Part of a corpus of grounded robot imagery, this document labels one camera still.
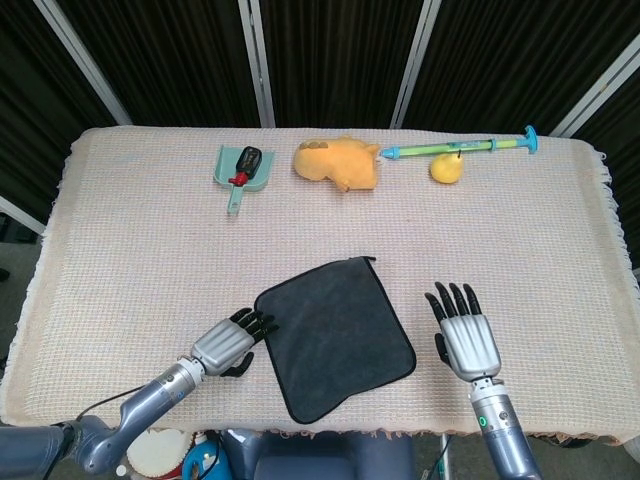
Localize dark grey cloth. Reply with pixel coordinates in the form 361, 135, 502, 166
253, 254, 418, 425

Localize blue-grey robot torso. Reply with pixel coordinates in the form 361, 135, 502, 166
219, 428, 416, 480

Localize beige woven tablecloth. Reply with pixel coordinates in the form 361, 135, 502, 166
0, 125, 640, 446

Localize white round fluffy object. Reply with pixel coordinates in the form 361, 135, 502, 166
124, 428, 194, 480

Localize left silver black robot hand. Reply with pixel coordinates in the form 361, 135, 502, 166
190, 307, 281, 379

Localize black and red small device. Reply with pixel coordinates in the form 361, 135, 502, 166
228, 145, 265, 187

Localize blue plastic container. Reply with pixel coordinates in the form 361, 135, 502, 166
180, 430, 231, 480

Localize yellow pear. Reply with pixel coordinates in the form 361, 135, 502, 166
429, 149, 465, 185

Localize green blue toy water pump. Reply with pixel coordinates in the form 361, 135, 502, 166
380, 124, 541, 162

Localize orange plush toy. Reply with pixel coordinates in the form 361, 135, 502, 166
292, 135, 382, 194

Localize white partition post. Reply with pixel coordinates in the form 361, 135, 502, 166
237, 0, 277, 128
33, 0, 133, 126
548, 34, 640, 139
0, 194, 47, 236
388, 0, 443, 129

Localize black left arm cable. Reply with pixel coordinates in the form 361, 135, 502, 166
74, 384, 146, 419

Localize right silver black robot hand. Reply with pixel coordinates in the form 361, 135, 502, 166
424, 281, 502, 384

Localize teal plastic dustpan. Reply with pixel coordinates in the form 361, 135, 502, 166
212, 144, 277, 217

